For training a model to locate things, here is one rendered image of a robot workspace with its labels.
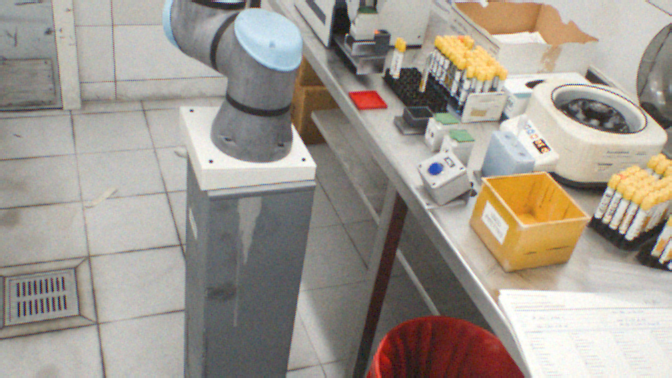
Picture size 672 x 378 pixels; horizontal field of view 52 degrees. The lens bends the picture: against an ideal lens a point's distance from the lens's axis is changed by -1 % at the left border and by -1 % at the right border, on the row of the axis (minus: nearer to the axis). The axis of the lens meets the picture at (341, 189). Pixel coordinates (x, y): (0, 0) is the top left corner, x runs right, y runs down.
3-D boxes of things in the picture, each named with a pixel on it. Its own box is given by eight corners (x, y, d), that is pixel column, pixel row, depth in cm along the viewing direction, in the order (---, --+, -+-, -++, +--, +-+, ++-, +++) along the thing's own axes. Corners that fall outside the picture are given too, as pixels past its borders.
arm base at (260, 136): (210, 159, 119) (217, 109, 113) (209, 115, 131) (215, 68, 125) (295, 166, 123) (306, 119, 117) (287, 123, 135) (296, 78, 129)
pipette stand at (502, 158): (472, 174, 136) (485, 131, 130) (503, 172, 138) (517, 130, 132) (494, 205, 128) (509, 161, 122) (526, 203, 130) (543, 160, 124)
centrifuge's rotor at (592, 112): (539, 115, 148) (549, 85, 144) (601, 116, 152) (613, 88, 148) (571, 155, 136) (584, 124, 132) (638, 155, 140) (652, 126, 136)
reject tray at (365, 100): (347, 94, 154) (348, 91, 154) (375, 93, 157) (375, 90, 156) (359, 110, 150) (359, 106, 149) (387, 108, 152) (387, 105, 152)
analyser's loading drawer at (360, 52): (327, 35, 174) (329, 16, 171) (351, 35, 176) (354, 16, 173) (356, 74, 159) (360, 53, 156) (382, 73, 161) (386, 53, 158)
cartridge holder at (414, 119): (393, 121, 148) (396, 106, 146) (430, 119, 151) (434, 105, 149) (402, 134, 144) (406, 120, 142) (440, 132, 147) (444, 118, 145)
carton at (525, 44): (436, 54, 179) (449, -1, 170) (526, 51, 190) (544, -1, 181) (483, 102, 161) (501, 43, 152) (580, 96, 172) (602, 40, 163)
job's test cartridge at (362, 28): (349, 32, 163) (353, 7, 159) (367, 32, 165) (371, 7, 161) (355, 40, 160) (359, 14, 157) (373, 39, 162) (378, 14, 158)
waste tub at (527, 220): (466, 222, 123) (481, 177, 117) (528, 214, 127) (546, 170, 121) (504, 274, 113) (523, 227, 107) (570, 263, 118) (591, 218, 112)
